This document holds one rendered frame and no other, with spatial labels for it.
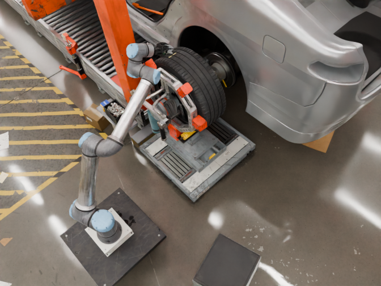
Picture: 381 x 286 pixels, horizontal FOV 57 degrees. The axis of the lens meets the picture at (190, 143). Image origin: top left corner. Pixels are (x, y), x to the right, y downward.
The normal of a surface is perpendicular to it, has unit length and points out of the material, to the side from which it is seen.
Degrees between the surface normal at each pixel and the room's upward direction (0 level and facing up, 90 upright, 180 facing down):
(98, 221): 9
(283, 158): 0
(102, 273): 0
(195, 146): 0
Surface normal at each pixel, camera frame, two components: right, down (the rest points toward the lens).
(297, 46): -0.73, 0.48
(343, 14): 0.15, -0.36
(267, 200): -0.07, -0.57
